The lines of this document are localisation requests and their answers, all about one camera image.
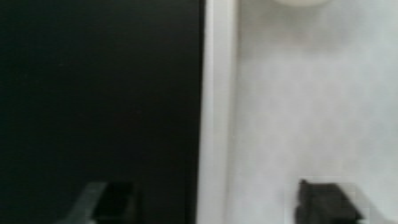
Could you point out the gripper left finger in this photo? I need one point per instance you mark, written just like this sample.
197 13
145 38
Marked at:
104 204

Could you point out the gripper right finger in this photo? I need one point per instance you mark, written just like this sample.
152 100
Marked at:
323 207

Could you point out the white desk top tray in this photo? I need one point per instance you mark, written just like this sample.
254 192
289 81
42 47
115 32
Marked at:
298 107

